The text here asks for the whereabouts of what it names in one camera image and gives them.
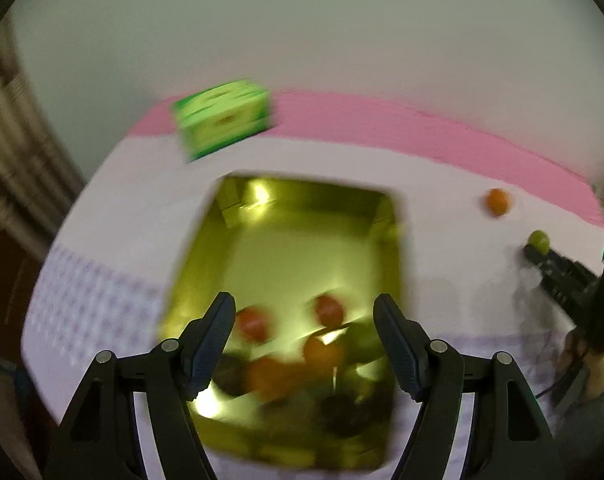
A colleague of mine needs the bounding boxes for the round red tomato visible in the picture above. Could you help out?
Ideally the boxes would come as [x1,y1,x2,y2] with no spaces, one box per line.
[236,308,270,343]

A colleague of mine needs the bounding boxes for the oval red tomato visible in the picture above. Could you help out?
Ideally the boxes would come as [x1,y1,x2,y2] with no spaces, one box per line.
[313,294,345,327]

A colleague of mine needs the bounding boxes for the person's right hand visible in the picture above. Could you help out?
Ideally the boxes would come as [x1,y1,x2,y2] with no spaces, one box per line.
[564,335,604,402]

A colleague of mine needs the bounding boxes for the dark brown round fruit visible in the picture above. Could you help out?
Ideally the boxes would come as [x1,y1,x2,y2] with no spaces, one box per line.
[319,392,378,436]
[212,352,253,398]

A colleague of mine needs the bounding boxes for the green tomato with dark stem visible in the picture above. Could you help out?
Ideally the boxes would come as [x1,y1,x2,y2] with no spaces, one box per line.
[349,327,385,367]

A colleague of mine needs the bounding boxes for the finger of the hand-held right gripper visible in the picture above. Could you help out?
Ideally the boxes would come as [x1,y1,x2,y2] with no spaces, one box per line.
[524,245,598,291]
[539,272,589,321]

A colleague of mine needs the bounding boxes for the gold metal tray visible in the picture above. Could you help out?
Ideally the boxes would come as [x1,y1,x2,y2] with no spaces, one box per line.
[159,175,409,472]

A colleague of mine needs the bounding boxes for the green cardboard box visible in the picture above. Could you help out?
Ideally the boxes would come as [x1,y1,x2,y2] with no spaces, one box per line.
[171,79,274,162]

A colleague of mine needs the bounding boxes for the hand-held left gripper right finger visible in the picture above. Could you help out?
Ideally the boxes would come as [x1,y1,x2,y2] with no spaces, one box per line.
[372,294,555,480]

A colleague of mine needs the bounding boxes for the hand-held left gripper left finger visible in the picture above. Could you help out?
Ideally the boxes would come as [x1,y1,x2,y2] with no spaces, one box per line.
[44,291,238,480]

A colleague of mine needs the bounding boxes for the person's right forearm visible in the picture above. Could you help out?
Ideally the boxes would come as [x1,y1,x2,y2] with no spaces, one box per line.
[552,395,604,480]

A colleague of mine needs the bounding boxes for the purple checkered white tablecloth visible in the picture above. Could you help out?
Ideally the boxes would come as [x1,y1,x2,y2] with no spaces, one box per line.
[22,132,604,480]

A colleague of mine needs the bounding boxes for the yellow orange tomato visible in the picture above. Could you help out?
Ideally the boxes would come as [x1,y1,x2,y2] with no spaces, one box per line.
[248,357,303,403]

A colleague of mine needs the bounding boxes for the orange mandarin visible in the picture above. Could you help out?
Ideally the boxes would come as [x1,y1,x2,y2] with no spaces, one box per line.
[303,336,345,371]
[484,188,514,218]

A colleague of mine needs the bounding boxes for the white radiator pipes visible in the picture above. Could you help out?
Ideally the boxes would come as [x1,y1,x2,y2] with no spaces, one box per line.
[0,30,85,226]

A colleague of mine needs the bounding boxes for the pink knitted blanket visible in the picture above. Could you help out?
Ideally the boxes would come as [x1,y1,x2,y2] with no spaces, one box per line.
[132,90,604,227]

